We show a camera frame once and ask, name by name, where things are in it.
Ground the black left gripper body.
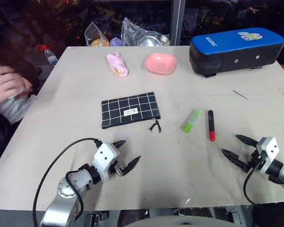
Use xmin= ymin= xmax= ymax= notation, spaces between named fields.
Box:
xmin=109 ymin=145 xmax=125 ymax=177

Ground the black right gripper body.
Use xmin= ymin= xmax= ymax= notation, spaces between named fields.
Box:
xmin=246 ymin=146 xmax=267 ymax=174

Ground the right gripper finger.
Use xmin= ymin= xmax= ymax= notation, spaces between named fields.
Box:
xmin=221 ymin=148 xmax=250 ymax=172
xmin=236 ymin=134 xmax=258 ymax=148

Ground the black grid pencil pouch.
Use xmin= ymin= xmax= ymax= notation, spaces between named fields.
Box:
xmin=100 ymin=91 xmax=163 ymax=134

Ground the bystander bare hand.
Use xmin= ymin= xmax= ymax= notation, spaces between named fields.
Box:
xmin=0 ymin=64 xmax=34 ymax=107

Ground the red black marker pen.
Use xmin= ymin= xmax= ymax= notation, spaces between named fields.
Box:
xmin=206 ymin=109 xmax=216 ymax=142

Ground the thin metal stick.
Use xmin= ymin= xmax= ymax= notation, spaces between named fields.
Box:
xmin=232 ymin=89 xmax=249 ymax=100

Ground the green highlighter pen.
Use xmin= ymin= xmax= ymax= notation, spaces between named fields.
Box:
xmin=180 ymin=108 xmax=202 ymax=133

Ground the grey rounded shape under table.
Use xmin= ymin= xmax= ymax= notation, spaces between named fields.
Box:
xmin=122 ymin=214 xmax=235 ymax=227

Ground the pink plastic dish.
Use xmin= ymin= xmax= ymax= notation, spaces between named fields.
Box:
xmin=144 ymin=52 xmax=177 ymax=76

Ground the blue black boxing pad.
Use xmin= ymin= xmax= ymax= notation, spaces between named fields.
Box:
xmin=189 ymin=27 xmax=284 ymax=78

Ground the clear bag with metal bowl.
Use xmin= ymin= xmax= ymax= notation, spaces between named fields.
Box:
xmin=121 ymin=17 xmax=169 ymax=47

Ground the clear plastic bag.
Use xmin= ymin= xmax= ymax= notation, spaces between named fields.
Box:
xmin=84 ymin=21 xmax=111 ymax=47

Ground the red-capped water bottle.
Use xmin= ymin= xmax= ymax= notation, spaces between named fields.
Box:
xmin=41 ymin=44 xmax=59 ymax=68

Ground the bystander white garment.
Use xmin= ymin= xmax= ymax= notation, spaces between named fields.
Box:
xmin=0 ymin=94 xmax=37 ymax=125

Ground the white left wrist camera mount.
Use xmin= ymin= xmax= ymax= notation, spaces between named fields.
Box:
xmin=92 ymin=142 xmax=121 ymax=183

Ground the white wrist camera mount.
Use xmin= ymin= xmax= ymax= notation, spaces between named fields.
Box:
xmin=92 ymin=142 xmax=121 ymax=183
xmin=256 ymin=136 xmax=281 ymax=176

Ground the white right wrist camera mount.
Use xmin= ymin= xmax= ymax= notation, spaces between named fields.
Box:
xmin=256 ymin=136 xmax=281 ymax=176

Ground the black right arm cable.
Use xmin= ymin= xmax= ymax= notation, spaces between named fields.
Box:
xmin=243 ymin=155 xmax=264 ymax=205

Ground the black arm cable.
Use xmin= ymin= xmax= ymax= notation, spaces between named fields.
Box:
xmin=243 ymin=155 xmax=264 ymax=205
xmin=32 ymin=138 xmax=102 ymax=227

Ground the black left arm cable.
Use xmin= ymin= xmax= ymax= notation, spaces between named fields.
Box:
xmin=32 ymin=138 xmax=102 ymax=227

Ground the grey window frame post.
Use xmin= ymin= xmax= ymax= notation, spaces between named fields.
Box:
xmin=169 ymin=0 xmax=186 ymax=46

